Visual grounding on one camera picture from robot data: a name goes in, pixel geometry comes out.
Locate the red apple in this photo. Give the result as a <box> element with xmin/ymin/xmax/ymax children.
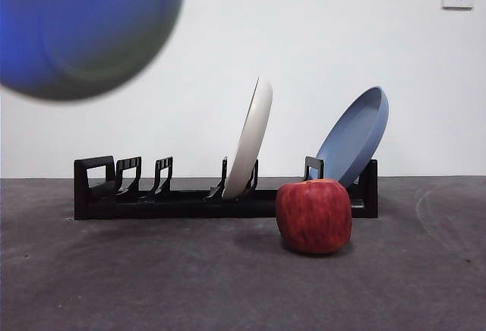
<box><xmin>275</xmin><ymin>178</ymin><xmax>353</xmax><ymax>255</ymax></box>

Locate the green plate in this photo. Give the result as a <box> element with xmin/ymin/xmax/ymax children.
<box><xmin>0</xmin><ymin>0</ymin><xmax>188</xmax><ymax>102</ymax></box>

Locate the cream white plate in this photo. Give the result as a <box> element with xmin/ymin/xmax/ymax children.
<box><xmin>221</xmin><ymin>76</ymin><xmax>274</xmax><ymax>200</ymax></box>

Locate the black plate rack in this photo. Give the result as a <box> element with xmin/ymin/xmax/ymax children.
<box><xmin>73</xmin><ymin>155</ymin><xmax>379</xmax><ymax>221</ymax></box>

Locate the blue plate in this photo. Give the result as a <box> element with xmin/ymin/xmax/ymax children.
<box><xmin>308</xmin><ymin>86</ymin><xmax>390</xmax><ymax>191</ymax></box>

